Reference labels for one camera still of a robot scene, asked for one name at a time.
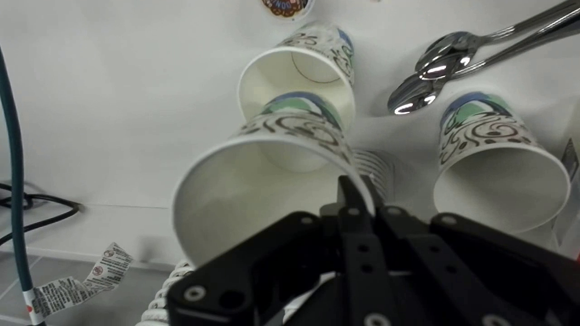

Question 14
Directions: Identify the printed cable tag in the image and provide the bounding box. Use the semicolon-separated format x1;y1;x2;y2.
24;242;132;326

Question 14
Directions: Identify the white coiled cable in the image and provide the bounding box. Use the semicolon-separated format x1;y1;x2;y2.
136;259;196;326

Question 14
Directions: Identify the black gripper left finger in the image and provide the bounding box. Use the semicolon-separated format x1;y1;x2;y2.
337;175;393;326

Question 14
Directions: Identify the patterned paper cup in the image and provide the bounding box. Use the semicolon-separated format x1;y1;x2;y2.
433;92;571;233
237;21;357;125
172;90;375;266

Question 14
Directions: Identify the small creamer cup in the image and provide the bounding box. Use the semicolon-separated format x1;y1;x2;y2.
261;0;314;18

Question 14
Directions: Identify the metal spoon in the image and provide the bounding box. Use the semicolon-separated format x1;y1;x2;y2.
415;0;578;79
386;7;580;115

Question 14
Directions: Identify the teal cable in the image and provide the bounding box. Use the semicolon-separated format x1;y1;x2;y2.
0;47;47;326

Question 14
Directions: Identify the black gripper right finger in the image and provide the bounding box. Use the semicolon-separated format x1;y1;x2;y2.
364;175;542;326

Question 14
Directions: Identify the black cable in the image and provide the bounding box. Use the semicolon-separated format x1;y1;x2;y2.
0;181;85;248

